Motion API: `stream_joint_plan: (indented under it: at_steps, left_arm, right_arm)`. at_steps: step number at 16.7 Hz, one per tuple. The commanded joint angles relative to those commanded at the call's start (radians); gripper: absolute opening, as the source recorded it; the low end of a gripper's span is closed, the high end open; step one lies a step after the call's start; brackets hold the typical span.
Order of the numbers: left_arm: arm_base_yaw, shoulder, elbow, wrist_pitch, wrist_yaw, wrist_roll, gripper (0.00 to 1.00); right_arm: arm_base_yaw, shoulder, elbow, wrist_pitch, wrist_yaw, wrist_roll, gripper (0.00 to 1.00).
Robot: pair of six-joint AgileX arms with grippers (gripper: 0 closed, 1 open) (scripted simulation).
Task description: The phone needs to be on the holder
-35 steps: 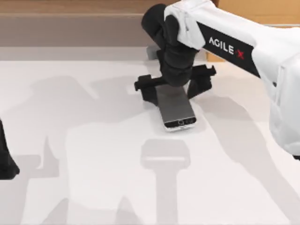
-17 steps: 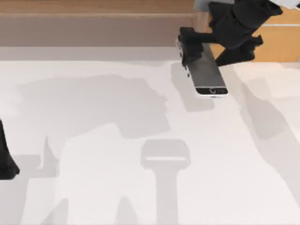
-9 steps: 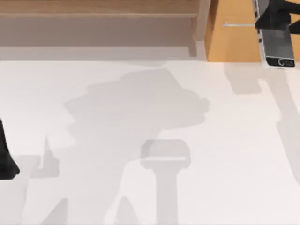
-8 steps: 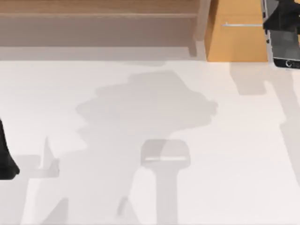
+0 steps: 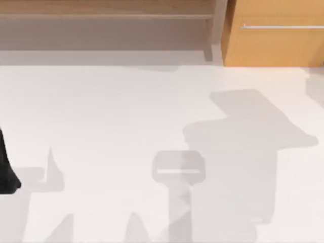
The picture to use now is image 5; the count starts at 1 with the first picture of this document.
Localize open wooden shelf unit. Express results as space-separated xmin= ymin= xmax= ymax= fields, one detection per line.
xmin=0 ymin=0 xmax=228 ymax=62

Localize wooden cupboard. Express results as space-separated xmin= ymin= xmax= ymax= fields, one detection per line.
xmin=221 ymin=0 xmax=324 ymax=67

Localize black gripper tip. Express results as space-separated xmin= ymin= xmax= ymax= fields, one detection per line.
xmin=0 ymin=128 xmax=22 ymax=195

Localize long metal handle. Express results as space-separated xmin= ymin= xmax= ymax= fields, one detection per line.
xmin=240 ymin=23 xmax=324 ymax=29

